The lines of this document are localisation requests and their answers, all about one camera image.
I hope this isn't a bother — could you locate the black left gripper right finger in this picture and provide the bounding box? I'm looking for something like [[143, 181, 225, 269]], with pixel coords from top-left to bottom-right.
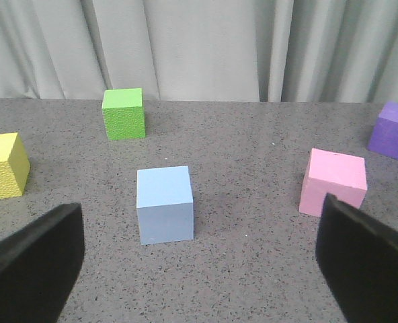
[[316, 194, 398, 322]]

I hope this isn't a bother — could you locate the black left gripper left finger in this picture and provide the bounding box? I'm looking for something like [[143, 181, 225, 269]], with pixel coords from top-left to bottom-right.
[[0, 203, 85, 322]]

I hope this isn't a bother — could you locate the smooth light blue foam cube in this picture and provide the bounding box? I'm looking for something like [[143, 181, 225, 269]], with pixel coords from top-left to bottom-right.
[[136, 166, 194, 245]]

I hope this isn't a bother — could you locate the pink foam cube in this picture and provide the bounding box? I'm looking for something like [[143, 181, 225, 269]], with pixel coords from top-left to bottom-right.
[[299, 148, 368, 217]]

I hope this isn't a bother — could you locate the yellow foam cube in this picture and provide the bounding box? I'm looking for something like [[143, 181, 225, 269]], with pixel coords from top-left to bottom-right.
[[0, 133, 30, 199]]

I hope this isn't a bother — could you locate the far purple foam cube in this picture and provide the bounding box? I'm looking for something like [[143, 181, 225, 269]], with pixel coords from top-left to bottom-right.
[[368, 102, 398, 160]]

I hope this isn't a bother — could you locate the green foam cube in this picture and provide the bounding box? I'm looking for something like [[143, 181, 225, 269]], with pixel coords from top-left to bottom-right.
[[102, 88, 146, 140]]

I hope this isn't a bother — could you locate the grey pleated curtain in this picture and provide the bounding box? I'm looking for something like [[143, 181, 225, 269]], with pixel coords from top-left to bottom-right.
[[0, 1, 398, 103]]

